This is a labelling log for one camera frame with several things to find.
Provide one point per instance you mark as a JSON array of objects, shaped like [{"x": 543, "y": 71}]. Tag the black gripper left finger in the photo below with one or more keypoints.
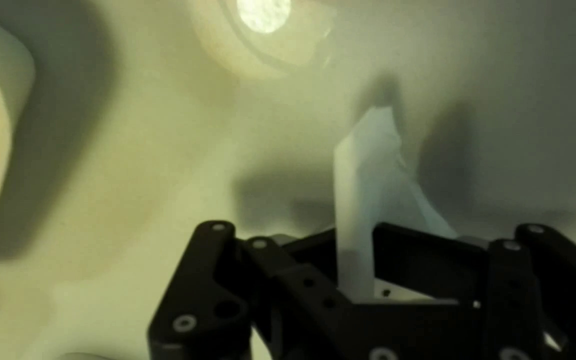
[{"x": 229, "y": 292}]

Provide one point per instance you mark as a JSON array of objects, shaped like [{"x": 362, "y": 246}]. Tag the white paper napkin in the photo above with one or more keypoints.
[{"x": 373, "y": 183}]

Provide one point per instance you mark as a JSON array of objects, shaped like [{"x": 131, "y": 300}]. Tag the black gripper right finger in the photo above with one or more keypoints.
[{"x": 510, "y": 298}]

